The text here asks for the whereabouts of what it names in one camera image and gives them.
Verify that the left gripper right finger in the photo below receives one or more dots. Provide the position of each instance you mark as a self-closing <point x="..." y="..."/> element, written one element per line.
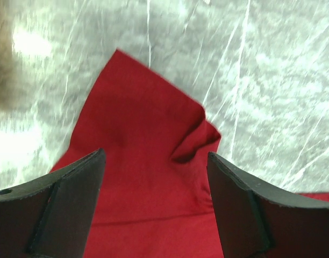
<point x="257" y="219"/>

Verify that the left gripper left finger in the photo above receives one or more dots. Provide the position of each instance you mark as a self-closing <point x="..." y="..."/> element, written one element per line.
<point x="51" y="216"/>

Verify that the red t shirt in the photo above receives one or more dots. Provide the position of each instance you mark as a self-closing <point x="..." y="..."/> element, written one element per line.
<point x="155" y="199"/>

